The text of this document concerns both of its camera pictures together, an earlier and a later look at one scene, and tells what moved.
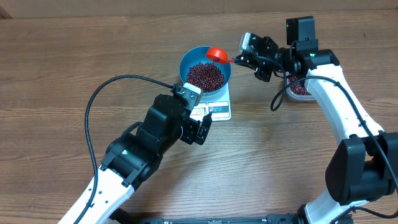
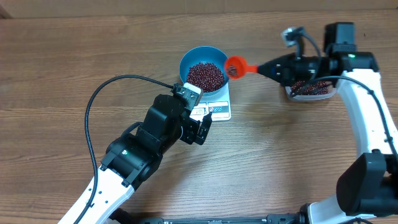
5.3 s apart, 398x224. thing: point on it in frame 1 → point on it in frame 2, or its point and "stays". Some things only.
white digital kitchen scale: [219, 104] stays
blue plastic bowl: [196, 67] stays
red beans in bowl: [209, 75] stays
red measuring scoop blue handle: [219, 55] → [236, 68]
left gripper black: [191, 126] stays
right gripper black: [263, 72] → [288, 66]
